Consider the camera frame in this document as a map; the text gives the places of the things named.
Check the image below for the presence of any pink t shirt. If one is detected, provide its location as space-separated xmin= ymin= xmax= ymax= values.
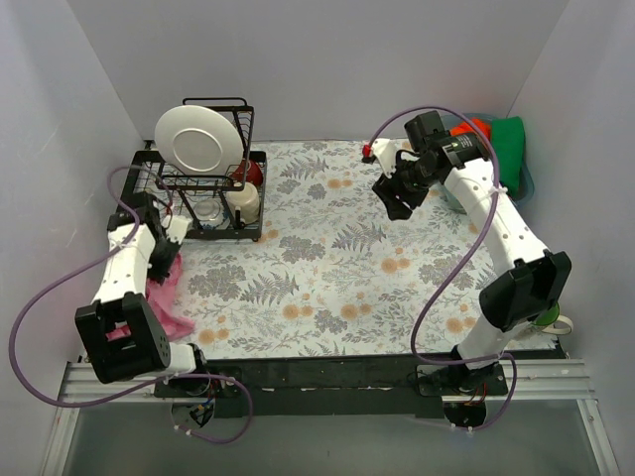
xmin=94 ymin=254 xmax=194 ymax=341

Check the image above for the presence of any clear blue plastic bin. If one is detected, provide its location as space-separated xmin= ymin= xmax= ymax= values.
xmin=466 ymin=113 xmax=535 ymax=207

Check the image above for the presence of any floral green-inside mug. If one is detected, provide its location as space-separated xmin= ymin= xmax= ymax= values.
xmin=533 ymin=303 xmax=574 ymax=336

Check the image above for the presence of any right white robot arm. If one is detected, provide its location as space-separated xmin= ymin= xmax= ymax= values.
xmin=363 ymin=106 xmax=572 ymax=395

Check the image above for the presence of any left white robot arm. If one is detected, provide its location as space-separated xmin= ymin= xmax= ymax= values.
xmin=74 ymin=192 xmax=211 ymax=397

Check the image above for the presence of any orange rolled t shirt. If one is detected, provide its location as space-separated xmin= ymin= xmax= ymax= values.
xmin=449 ymin=118 xmax=492 ymax=141

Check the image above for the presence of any green rolled t shirt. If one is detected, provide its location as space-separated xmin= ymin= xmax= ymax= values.
xmin=490 ymin=116 xmax=526 ymax=195

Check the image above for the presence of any floral patterned table mat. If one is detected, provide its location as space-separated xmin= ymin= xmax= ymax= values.
xmin=174 ymin=141 xmax=496 ymax=359

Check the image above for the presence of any cream ceramic cup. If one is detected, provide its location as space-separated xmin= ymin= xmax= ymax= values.
xmin=225 ymin=182 xmax=260 ymax=224

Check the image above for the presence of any white round plate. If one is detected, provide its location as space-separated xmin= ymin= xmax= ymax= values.
xmin=154 ymin=105 xmax=244 ymax=176

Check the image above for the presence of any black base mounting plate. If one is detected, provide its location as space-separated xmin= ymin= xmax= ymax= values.
xmin=153 ymin=354 xmax=510 ymax=420

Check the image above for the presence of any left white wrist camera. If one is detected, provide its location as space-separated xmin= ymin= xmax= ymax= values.
xmin=161 ymin=215 xmax=191 ymax=245

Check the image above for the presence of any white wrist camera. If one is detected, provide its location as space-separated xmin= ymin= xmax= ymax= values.
xmin=161 ymin=215 xmax=191 ymax=245
xmin=362 ymin=138 xmax=398 ymax=178

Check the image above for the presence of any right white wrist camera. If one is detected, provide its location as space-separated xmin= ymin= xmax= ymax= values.
xmin=362 ymin=138 xmax=398 ymax=178

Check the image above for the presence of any black wire dish rack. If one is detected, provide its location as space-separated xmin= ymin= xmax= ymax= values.
xmin=121 ymin=96 xmax=268 ymax=242

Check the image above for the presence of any aluminium frame rail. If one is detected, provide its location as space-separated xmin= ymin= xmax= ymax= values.
xmin=59 ymin=351 xmax=619 ymax=475

